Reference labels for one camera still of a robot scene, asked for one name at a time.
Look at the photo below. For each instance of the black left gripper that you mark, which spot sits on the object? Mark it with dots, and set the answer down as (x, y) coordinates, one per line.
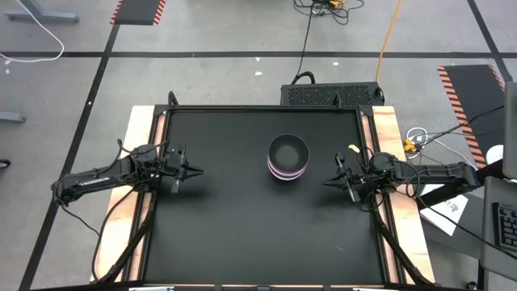
(183, 178)

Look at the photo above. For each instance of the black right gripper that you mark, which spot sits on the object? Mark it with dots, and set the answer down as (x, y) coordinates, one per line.
(352, 184)

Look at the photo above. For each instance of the white bowl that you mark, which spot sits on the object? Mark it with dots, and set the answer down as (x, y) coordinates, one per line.
(287, 179)

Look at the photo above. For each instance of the purple bowl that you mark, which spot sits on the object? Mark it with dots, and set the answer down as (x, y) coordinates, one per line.
(287, 176)

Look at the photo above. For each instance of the pink bowl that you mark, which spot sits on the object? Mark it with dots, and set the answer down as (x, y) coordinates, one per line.
(287, 173)

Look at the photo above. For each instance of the dark grey bowl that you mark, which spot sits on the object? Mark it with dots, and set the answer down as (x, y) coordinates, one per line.
(288, 153)

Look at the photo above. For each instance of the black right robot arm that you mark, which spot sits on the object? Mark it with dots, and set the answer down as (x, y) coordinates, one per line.
(440, 174)

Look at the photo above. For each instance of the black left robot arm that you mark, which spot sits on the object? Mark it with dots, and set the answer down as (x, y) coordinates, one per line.
(93, 182)

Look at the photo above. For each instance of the yellow tape tag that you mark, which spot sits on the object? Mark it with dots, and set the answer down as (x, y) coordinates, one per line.
(354, 148)

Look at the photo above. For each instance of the black clamp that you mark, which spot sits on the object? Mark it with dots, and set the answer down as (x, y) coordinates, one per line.
(173, 99)
(337, 101)

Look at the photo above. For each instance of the yellow plug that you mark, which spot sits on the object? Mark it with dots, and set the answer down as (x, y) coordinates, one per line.
(410, 146)

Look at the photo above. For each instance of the black computer case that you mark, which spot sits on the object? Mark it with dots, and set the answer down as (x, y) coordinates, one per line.
(331, 95)

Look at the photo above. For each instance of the black diagonal bar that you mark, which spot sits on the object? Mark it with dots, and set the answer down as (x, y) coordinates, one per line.
(440, 198)

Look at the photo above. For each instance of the white paper sheet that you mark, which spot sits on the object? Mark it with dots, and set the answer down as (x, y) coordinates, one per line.
(448, 212)

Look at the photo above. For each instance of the white round cap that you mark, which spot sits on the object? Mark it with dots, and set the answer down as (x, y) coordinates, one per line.
(496, 154)

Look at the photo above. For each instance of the striped floor mat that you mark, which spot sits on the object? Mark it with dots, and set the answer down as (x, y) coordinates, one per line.
(137, 12)
(476, 101)

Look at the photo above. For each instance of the black keyboard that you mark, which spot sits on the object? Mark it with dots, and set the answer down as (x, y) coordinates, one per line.
(507, 226)

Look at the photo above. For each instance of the grey desk panel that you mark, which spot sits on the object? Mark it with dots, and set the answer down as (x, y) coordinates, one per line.
(511, 129)

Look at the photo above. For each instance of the grey desk foot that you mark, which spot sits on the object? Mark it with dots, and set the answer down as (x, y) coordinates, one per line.
(12, 117)

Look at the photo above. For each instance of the workbench with grey legs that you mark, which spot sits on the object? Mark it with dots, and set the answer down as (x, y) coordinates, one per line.
(44, 17)

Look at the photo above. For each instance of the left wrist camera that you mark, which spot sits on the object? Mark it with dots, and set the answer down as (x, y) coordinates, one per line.
(174, 165)

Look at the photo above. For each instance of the black aluminium rig frame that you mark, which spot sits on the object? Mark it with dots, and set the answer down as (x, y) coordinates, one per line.
(262, 108)

